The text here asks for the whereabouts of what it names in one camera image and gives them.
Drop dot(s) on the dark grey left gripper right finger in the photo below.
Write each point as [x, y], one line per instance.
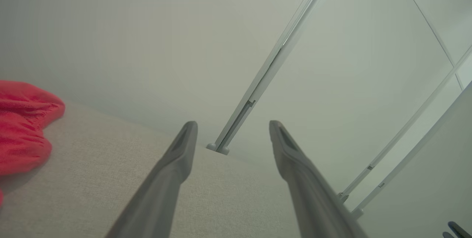
[309, 193]

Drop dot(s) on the red shorts with white stripes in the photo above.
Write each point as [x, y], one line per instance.
[22, 131]

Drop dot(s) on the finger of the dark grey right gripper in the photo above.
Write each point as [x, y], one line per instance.
[447, 235]
[462, 233]

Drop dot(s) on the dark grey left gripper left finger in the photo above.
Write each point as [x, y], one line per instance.
[169, 179]

